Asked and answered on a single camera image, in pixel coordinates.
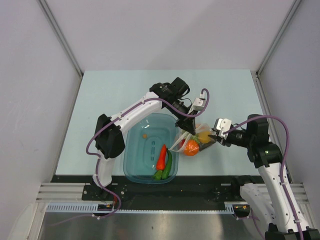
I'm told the clear zip top bag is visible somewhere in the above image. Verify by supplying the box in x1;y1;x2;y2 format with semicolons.
169;123;216;157

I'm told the red apple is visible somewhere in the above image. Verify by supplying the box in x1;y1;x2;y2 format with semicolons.
179;138;186;148

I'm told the red chili pepper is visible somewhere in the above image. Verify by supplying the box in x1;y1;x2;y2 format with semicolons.
155;144;167;171

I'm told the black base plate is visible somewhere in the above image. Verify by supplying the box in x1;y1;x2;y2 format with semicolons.
51;174;266;211

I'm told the left aluminium frame post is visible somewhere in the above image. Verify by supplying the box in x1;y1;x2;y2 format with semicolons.
36;0;84;79

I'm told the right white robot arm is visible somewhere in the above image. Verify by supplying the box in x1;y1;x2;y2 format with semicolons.
210;114;320;240

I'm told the orange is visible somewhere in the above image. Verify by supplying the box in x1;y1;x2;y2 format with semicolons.
183;139;200;157

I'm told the aluminium rail left side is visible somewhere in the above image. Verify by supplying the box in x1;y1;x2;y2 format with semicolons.
36;183;85;203

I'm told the green cucumber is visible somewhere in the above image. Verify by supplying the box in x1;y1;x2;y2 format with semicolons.
161;149;173;180

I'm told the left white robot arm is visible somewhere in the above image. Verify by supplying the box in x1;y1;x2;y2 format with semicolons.
92;77;197;200

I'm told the blue transparent plastic bin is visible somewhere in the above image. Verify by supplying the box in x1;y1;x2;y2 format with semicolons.
123;113;179;184

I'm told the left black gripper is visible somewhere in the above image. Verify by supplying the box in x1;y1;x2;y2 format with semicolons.
165;99;198;136

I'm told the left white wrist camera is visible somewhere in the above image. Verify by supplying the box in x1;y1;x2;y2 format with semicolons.
191;94;207;112

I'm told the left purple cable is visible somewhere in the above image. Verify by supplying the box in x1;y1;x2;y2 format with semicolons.
85;87;210;227

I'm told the white cable duct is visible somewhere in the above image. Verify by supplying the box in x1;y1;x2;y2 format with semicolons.
46;202;235;215

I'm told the aluminium frame post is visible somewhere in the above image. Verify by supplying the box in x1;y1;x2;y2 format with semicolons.
255;0;303;76
36;0;84;79

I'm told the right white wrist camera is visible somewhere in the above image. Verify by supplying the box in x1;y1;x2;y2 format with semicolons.
213;118;232;139

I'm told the green star fruit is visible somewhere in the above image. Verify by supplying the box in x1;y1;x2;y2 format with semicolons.
190;135;200;144

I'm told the right aluminium frame post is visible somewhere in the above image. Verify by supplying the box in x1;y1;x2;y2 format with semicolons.
255;0;303;76

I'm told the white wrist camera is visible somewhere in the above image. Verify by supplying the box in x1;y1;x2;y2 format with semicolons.
213;118;232;139
191;94;207;112

